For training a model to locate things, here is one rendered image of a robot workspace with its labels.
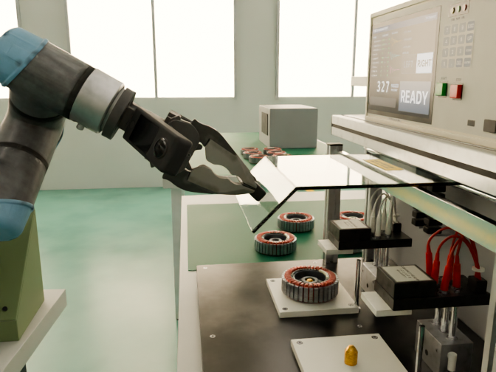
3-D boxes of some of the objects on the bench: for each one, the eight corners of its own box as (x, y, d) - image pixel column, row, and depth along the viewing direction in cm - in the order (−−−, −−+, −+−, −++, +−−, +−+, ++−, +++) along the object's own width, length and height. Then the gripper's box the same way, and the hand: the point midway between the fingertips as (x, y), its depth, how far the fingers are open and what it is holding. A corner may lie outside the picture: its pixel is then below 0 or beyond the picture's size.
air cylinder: (438, 378, 69) (441, 344, 68) (413, 350, 76) (416, 318, 75) (469, 376, 70) (474, 342, 69) (443, 348, 77) (446, 317, 76)
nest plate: (280, 318, 87) (280, 311, 86) (266, 283, 101) (266, 278, 101) (359, 313, 88) (359, 307, 88) (333, 280, 103) (334, 274, 103)
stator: (292, 308, 88) (293, 289, 87) (274, 283, 98) (274, 266, 97) (348, 300, 91) (348, 283, 90) (324, 277, 101) (324, 261, 100)
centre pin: (346, 366, 70) (347, 350, 69) (342, 359, 72) (342, 342, 71) (359, 365, 70) (359, 349, 70) (354, 358, 72) (355, 342, 72)
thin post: (353, 311, 89) (356, 261, 87) (350, 307, 91) (353, 258, 88) (361, 311, 89) (364, 260, 87) (358, 307, 91) (361, 257, 89)
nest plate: (314, 407, 63) (315, 398, 63) (290, 345, 78) (290, 339, 77) (421, 397, 65) (422, 390, 65) (378, 339, 80) (379, 332, 79)
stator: (256, 257, 121) (256, 243, 120) (252, 243, 132) (252, 229, 131) (300, 256, 122) (300, 242, 121) (292, 241, 133) (292, 229, 132)
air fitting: (449, 374, 68) (451, 356, 67) (445, 370, 69) (446, 351, 68) (456, 374, 68) (458, 355, 67) (452, 369, 69) (454, 350, 69)
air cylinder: (373, 302, 93) (375, 276, 91) (359, 286, 100) (361, 261, 99) (398, 301, 93) (400, 274, 92) (383, 285, 100) (384, 260, 99)
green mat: (187, 271, 113) (187, 270, 113) (187, 205, 172) (187, 204, 172) (546, 252, 125) (546, 252, 125) (430, 197, 184) (430, 196, 184)
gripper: (134, 80, 66) (264, 153, 71) (105, 136, 67) (234, 205, 72) (127, 80, 58) (274, 163, 63) (94, 145, 59) (240, 221, 64)
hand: (248, 186), depth 64 cm, fingers closed, pressing on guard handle
